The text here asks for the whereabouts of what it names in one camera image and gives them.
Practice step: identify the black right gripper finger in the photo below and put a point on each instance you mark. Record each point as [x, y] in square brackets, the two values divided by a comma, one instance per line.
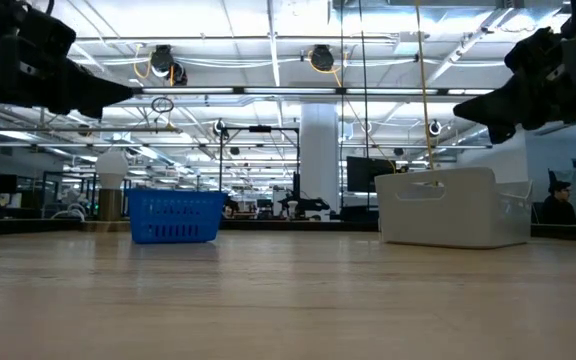
[502, 134]
[493, 107]

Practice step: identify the black background robot arm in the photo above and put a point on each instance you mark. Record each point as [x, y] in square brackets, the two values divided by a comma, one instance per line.
[308, 205]

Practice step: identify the white light bulb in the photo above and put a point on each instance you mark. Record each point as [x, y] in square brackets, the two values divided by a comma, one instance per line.
[112, 167]

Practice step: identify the person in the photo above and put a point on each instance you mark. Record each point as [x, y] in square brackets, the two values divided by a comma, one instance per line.
[558, 207]

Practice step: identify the blue slotted plastic basket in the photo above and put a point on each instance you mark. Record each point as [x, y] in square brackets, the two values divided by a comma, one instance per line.
[168, 215]

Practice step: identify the black monitor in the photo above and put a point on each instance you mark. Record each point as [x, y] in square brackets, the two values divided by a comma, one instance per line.
[365, 172]

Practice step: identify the white building pillar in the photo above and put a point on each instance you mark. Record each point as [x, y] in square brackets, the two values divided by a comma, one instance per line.
[319, 155]

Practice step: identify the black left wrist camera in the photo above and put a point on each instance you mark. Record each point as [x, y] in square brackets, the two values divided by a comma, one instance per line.
[45, 30]

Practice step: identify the black table frame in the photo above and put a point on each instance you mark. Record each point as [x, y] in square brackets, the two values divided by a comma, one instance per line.
[18, 227]

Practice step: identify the black background rig frame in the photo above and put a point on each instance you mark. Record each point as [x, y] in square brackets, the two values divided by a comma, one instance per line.
[260, 129]

